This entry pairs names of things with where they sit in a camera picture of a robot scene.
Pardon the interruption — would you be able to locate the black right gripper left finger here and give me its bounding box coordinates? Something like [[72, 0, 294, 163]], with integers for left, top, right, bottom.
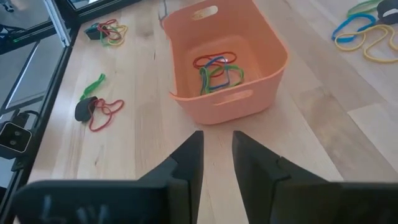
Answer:
[[138, 130, 205, 224]]

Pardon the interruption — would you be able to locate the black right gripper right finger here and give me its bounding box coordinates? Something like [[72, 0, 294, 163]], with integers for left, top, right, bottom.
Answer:
[[233, 130, 327, 224]]

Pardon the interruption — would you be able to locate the blue rubber band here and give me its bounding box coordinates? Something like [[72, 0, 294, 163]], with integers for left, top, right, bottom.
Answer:
[[83, 22, 102, 32], [203, 55, 231, 93], [331, 14, 377, 44]]

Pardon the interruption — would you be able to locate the green rubber band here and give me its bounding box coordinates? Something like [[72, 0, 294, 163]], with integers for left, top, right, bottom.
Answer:
[[99, 26, 121, 47], [346, 0, 384, 18], [198, 63, 246, 96], [80, 73, 106, 101]]

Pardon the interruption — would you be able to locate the red rubber band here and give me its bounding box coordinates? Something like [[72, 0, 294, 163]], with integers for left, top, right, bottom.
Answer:
[[97, 19, 122, 41], [192, 51, 238, 78], [88, 98, 125, 133]]

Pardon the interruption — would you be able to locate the black wide rubber band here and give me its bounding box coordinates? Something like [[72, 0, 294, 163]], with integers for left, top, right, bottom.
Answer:
[[376, 0, 398, 26], [74, 96, 99, 123], [84, 26, 103, 40]]

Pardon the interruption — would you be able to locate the orange plastic bin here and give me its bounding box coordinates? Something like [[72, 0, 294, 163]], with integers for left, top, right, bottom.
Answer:
[[162, 0, 289, 126]]

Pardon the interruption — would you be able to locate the table-level camera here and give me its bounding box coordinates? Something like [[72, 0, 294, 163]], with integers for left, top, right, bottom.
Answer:
[[0, 109, 41, 160]]

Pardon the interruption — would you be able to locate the black aluminium table frame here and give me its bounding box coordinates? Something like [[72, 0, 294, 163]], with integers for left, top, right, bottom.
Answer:
[[0, 0, 144, 224]]

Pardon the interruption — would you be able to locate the silver aluminium bracket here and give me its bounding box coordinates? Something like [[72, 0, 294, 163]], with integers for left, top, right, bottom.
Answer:
[[43, 0, 73, 48]]

